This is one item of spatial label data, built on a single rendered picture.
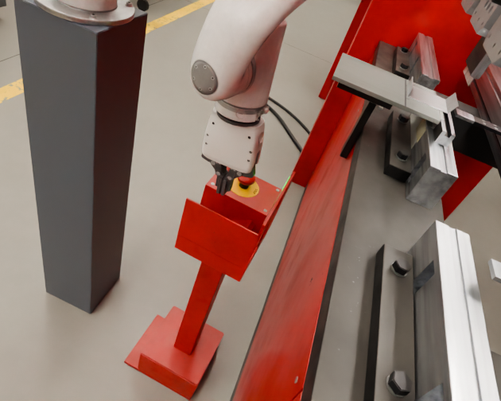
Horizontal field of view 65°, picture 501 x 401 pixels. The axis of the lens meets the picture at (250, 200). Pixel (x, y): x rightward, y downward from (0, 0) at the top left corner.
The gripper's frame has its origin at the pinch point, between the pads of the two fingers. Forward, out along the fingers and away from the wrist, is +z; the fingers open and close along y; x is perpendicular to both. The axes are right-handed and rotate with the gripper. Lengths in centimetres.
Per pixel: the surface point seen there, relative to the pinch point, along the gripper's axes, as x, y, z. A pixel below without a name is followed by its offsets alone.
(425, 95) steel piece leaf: -46, -32, -13
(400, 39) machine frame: -128, -23, -4
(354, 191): -12.9, -23.8, -0.9
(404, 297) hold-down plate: 11.8, -35.4, -2.8
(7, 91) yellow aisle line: -86, 158, 71
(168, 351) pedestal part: 0, 7, 72
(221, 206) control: -4.5, 1.0, 10.1
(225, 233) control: 5.0, -3.9, 7.5
